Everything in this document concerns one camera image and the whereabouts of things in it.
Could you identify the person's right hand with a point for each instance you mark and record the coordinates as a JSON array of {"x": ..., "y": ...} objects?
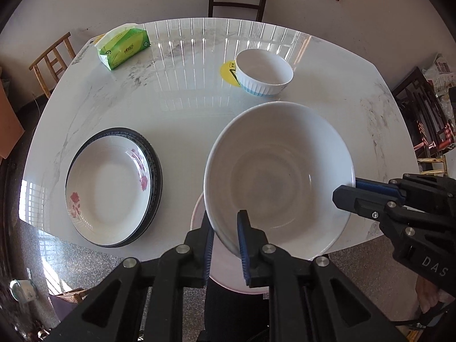
[{"x": 429, "y": 294}]

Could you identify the pink bowl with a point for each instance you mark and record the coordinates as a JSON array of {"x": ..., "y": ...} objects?
[{"x": 224, "y": 278}]

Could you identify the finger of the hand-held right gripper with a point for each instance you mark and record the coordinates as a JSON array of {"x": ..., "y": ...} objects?
[
  {"x": 352, "y": 199},
  {"x": 377, "y": 187}
]

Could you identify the white bowl with orange band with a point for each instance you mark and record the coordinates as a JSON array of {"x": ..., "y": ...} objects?
[{"x": 278, "y": 171}]

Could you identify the newspaper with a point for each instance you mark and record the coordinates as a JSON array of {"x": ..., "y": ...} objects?
[{"x": 441, "y": 69}]

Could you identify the green tissue pack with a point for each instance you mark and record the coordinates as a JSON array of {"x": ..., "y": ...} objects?
[{"x": 123, "y": 46}]

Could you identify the person's leg in black trousers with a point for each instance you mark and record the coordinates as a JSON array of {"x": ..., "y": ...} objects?
[{"x": 231, "y": 313}]

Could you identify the light wooden chair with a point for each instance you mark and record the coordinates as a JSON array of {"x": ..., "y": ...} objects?
[{"x": 53, "y": 60}]

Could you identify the white plate with pink flowers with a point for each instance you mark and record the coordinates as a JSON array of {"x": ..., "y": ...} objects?
[{"x": 107, "y": 192}]

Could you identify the white bowl with blue ribs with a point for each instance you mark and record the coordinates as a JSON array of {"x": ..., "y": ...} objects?
[{"x": 263, "y": 69}]

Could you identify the yellow table sticker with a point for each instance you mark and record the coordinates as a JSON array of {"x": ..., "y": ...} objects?
[{"x": 228, "y": 73}]

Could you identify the orange cloth cover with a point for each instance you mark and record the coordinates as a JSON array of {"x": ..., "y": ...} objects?
[{"x": 9, "y": 121}]

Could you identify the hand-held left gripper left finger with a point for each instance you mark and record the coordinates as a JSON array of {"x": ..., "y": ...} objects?
[{"x": 208, "y": 256}]

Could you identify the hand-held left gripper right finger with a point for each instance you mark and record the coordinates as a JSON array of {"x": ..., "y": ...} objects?
[{"x": 244, "y": 245}]

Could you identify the dark carved wooden furniture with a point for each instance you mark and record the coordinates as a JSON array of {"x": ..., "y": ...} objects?
[{"x": 424, "y": 114}]

